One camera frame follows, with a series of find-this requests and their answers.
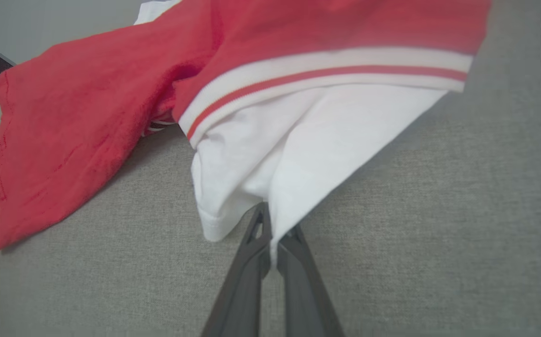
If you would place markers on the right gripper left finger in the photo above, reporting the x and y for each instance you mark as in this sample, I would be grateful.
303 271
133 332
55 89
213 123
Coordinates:
242 290

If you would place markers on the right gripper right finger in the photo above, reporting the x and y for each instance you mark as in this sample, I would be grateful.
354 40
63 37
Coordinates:
305 295

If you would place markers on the red shirt white sleeves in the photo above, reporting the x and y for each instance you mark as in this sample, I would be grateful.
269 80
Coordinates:
88 103

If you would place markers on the grey fabric sofa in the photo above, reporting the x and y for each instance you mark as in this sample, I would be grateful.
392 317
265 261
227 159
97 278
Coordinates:
439 234

